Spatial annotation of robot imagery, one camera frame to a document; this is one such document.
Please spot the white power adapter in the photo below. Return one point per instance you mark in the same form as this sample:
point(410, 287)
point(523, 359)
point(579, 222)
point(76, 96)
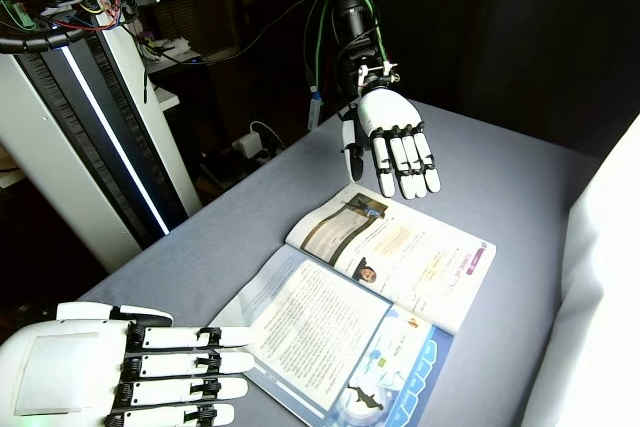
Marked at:
point(248, 144)

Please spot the black backdrop curtain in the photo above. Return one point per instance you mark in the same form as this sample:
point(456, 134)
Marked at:
point(525, 22)

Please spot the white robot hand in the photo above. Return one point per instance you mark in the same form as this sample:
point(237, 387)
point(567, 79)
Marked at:
point(387, 112)
point(65, 367)

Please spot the white side board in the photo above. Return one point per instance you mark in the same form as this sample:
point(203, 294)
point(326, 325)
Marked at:
point(600, 297)

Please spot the white plug with blue tip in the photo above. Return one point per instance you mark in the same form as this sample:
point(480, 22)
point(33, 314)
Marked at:
point(313, 112)

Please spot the grey table cloth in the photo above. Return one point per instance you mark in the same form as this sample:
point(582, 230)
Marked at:
point(520, 187)

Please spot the background shelf unit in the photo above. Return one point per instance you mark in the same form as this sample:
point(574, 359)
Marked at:
point(220, 2)

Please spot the white side desk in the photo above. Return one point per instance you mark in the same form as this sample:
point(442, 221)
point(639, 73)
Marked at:
point(167, 97)

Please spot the white robot body column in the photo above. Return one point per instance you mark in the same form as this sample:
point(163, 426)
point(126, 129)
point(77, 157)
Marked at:
point(50, 147)

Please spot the illustrated book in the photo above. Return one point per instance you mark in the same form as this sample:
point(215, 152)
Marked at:
point(350, 307)

